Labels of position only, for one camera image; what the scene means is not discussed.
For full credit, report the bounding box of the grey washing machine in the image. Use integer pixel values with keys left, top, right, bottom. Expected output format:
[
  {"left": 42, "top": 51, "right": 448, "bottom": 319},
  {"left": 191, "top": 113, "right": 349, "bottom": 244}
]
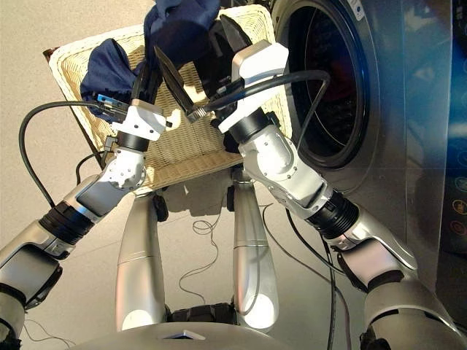
[{"left": 269, "top": 0, "right": 467, "bottom": 329}]

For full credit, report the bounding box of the blue cloth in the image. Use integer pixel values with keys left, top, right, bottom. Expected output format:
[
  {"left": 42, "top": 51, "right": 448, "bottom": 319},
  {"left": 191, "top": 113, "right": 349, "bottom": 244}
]
[{"left": 80, "top": 0, "right": 222, "bottom": 117}]

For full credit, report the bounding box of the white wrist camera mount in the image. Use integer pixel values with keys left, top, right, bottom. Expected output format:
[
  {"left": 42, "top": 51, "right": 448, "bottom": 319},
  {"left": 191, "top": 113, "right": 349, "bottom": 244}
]
[
  {"left": 111, "top": 100, "right": 174, "bottom": 141},
  {"left": 217, "top": 39, "right": 290, "bottom": 133}
]

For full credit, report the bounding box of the silver robot torso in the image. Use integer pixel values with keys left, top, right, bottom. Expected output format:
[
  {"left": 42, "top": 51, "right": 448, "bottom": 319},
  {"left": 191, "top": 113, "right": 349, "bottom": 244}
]
[{"left": 69, "top": 302, "right": 293, "bottom": 350}]

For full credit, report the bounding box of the silver robot leg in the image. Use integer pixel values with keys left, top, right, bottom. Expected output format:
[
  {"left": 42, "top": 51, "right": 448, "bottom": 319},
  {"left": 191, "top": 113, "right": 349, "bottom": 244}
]
[
  {"left": 115, "top": 189, "right": 167, "bottom": 333},
  {"left": 231, "top": 169, "right": 280, "bottom": 333}
]

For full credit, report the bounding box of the pale woven basket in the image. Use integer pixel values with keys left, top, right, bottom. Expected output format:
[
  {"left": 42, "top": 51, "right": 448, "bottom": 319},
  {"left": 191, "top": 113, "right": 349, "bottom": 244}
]
[{"left": 48, "top": 4, "right": 293, "bottom": 190}]

